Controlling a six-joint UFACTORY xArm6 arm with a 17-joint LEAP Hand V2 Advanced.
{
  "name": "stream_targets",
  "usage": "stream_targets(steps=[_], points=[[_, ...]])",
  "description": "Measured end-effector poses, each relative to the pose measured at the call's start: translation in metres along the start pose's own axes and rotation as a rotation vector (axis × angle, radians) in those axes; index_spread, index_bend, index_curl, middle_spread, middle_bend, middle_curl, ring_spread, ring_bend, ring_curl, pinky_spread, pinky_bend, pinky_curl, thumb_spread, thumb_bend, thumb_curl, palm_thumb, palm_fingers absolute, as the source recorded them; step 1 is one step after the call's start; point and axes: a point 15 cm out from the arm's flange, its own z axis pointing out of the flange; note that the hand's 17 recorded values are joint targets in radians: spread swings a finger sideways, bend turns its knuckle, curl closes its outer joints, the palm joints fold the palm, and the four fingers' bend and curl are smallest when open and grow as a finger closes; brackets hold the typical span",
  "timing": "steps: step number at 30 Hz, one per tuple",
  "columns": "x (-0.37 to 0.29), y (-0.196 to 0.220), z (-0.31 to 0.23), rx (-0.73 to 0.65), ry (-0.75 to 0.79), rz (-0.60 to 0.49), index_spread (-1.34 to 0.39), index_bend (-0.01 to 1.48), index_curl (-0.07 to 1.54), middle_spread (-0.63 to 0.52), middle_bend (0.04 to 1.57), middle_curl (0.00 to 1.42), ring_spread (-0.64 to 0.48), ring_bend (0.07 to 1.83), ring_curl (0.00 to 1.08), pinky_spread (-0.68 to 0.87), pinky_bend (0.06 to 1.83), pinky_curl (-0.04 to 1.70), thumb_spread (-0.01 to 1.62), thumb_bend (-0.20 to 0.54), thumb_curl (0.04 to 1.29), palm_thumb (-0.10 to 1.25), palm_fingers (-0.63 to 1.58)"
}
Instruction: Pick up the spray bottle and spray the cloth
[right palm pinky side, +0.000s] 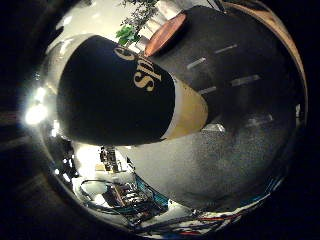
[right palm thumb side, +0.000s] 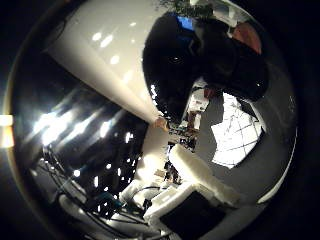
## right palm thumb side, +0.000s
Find white checked cloth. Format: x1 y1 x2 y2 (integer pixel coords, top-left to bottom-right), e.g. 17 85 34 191
210 92 265 170

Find round brown wooden table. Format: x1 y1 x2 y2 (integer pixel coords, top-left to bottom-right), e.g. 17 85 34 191
232 21 263 55

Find green potted plant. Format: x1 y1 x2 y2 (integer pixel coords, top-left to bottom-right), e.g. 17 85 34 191
159 0 214 18

